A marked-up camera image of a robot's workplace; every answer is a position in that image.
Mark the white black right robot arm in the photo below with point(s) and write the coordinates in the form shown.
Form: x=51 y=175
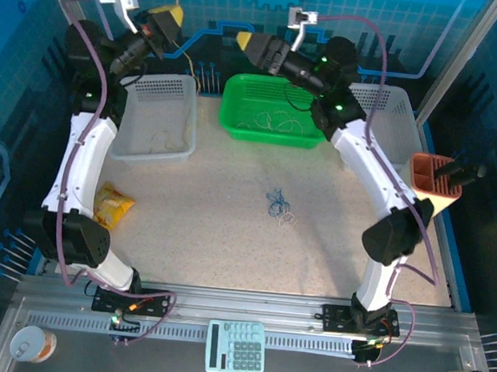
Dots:
x=364 y=157

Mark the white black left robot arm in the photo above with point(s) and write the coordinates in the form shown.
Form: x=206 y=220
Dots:
x=81 y=158

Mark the green perforated plastic basket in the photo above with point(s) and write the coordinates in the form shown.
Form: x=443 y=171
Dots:
x=246 y=107

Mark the white perforated plastic basket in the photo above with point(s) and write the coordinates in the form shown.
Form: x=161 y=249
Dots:
x=150 y=116
x=398 y=121

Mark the yellow snack bag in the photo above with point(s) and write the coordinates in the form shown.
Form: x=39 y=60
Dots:
x=112 y=204

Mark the cream holder with orange top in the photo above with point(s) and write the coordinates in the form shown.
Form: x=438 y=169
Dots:
x=426 y=193

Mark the light blue calculator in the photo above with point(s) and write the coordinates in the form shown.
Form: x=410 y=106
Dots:
x=236 y=348

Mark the tin can with orange label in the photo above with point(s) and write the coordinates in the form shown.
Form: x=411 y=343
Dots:
x=38 y=346

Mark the aluminium frame post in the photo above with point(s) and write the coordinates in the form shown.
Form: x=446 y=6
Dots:
x=78 y=27
x=454 y=60

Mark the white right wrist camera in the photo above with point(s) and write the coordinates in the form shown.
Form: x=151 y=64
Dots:
x=298 y=18

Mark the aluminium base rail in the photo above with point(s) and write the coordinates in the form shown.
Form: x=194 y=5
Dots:
x=242 y=303

